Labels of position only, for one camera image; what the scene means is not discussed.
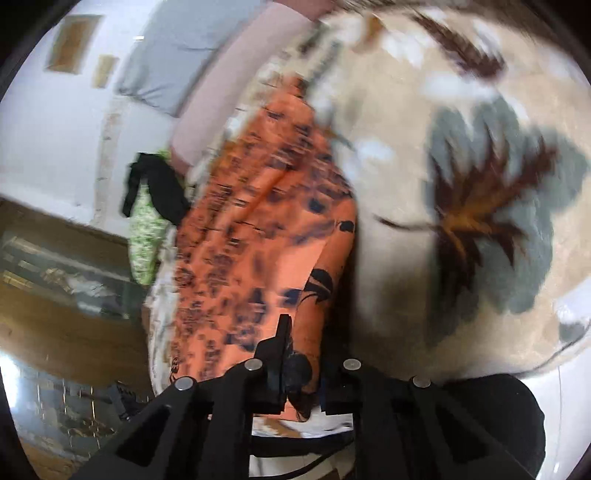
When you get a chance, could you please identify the large wall picture frame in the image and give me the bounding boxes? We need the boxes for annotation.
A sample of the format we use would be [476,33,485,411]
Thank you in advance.
[45,14,103,75]

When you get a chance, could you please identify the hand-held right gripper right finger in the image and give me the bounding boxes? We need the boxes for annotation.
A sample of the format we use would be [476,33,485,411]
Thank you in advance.
[321,357,536,480]

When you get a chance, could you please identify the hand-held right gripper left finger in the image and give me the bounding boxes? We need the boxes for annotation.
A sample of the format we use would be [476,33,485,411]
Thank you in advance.
[69,314,296,480]

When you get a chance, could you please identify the wooden glass-front cabinet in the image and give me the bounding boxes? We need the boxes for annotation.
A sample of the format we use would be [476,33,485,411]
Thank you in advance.
[0,196,158,480]

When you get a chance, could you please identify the small wall picture frame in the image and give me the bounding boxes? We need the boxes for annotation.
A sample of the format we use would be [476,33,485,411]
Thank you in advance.
[92,54,120,89]

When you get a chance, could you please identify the black garment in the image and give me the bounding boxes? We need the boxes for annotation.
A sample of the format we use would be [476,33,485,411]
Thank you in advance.
[121,152,192,227]

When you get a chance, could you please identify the beige leaf-print blanket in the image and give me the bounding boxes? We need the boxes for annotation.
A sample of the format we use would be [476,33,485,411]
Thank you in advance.
[148,0,591,416]

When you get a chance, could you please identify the orange floral garment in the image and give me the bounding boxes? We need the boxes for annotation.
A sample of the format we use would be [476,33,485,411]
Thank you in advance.
[168,76,358,423]

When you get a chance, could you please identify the green printed garment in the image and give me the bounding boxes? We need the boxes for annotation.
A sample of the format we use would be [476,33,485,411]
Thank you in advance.
[128,150,174,287]

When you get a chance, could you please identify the grey pillow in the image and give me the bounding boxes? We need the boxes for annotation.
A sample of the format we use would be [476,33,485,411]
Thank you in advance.
[113,0,278,118]

